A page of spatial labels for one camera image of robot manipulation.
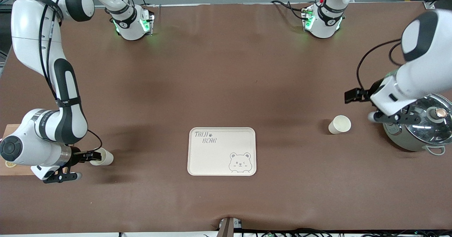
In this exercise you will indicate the paper cup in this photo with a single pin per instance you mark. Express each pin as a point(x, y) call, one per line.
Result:
point(339, 124)

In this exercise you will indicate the white bear print tray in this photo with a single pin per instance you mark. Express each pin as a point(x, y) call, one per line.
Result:
point(221, 151)

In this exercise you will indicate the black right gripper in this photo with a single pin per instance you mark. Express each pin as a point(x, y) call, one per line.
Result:
point(76, 157)

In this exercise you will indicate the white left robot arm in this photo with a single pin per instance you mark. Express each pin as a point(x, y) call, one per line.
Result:
point(430, 67)

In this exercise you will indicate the yellow lemon slice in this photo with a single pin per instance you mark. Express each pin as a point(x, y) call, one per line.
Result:
point(10, 164)

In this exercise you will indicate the brown camera mount post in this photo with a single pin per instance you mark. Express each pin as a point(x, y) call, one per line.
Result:
point(227, 227)

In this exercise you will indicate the glass pot lid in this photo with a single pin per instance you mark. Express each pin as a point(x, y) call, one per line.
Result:
point(429, 124)

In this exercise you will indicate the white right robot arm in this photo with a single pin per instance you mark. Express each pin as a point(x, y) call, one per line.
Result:
point(30, 46)

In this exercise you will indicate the green-grey cooking pot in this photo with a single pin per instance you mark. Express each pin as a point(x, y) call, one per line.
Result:
point(402, 140)

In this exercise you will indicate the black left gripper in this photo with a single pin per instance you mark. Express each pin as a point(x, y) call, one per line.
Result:
point(373, 88)

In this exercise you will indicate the bamboo cutting board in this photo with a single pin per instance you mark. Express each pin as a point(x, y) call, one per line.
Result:
point(14, 171)

